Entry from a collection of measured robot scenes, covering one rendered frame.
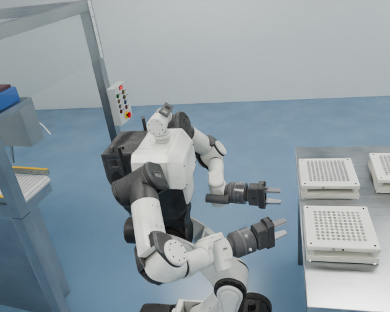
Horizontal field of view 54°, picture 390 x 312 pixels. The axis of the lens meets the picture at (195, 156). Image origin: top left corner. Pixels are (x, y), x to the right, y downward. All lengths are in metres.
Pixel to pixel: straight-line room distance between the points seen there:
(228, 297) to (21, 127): 1.28
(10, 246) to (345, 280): 1.77
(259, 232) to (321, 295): 0.28
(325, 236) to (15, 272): 1.81
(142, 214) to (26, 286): 1.59
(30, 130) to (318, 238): 1.46
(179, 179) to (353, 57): 4.09
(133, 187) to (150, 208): 0.10
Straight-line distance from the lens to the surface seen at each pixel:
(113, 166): 1.41
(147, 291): 2.62
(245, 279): 1.73
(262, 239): 1.35
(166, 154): 1.30
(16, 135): 2.15
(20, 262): 2.48
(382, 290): 1.45
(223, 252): 1.29
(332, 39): 5.10
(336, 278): 1.45
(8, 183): 1.93
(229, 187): 1.54
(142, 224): 1.12
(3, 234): 2.40
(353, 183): 1.80
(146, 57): 5.39
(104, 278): 2.79
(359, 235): 1.52
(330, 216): 1.59
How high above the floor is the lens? 1.88
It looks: 28 degrees down
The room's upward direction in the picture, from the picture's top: 8 degrees counter-clockwise
